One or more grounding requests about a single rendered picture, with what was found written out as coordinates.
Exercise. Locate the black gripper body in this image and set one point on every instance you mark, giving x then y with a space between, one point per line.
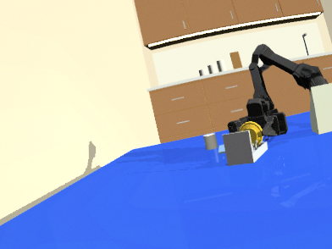
262 121

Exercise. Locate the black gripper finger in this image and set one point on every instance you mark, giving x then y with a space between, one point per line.
236 126
272 127

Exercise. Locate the light blue square mat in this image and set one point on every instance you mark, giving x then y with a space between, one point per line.
221 149

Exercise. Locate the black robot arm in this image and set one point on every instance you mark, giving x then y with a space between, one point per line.
305 75

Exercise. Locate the yellow plate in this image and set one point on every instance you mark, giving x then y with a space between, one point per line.
255 131

